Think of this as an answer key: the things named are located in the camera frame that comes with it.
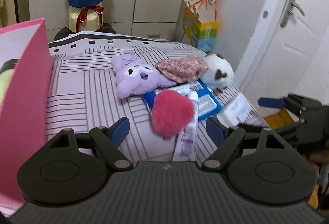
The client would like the white door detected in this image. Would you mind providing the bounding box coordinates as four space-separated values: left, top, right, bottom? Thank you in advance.
235 0 328 105

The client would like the floral pink cloth pouch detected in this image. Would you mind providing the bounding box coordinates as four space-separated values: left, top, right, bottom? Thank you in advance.
155 55 208 84

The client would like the colourful paper gift bag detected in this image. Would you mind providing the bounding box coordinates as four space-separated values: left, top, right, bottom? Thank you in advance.
182 0 219 52

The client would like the pink fluffy pompom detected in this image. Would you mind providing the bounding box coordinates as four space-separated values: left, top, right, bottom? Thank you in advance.
151 90 195 141

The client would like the pink cardboard box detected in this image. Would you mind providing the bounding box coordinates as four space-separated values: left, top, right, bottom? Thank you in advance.
1 19 52 214

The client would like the blue white packet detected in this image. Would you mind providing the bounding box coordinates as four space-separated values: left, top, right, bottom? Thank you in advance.
141 79 224 122

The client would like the striped tablecloth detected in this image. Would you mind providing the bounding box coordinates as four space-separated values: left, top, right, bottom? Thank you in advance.
44 30 265 164

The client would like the purple plush toy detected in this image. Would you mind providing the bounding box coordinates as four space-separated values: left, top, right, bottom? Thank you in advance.
111 54 177 99

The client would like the white blue small box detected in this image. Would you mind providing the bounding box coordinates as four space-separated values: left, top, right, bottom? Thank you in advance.
216 93 252 127

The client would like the silver door handle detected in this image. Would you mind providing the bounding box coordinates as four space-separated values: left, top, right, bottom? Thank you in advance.
280 0 305 28

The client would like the green yarn ball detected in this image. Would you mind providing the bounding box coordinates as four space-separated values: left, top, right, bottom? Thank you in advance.
0 69 15 104

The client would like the white purple tube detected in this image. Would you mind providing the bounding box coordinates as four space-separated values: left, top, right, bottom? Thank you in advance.
172 91 198 162

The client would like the white plush cat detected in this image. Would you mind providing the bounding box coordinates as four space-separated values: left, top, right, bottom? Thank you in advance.
200 54 234 91

